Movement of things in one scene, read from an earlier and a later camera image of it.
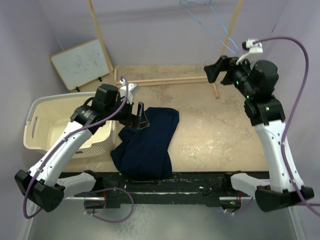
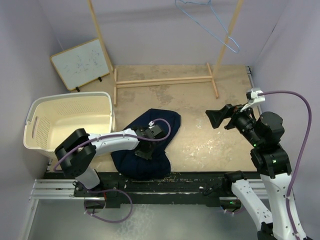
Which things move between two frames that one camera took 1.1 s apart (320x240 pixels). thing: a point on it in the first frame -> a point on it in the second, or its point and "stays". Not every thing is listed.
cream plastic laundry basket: [48, 116] stays
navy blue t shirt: [143, 154] stays
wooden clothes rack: [123, 82] stays
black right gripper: [224, 63] -> [216, 116]
